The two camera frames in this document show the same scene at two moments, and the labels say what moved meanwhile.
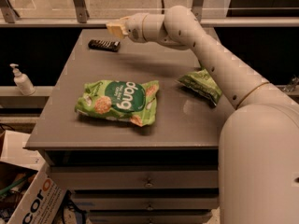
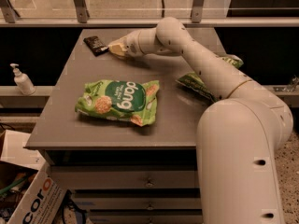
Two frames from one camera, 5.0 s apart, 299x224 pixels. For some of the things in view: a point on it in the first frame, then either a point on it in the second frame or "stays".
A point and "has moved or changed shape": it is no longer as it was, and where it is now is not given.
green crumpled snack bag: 203,83 stays
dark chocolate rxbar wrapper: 104,45 has moved or changed shape
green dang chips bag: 120,100 stays
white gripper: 135,27 to 133,45
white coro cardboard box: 42,198 stays
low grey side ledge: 10,97 stays
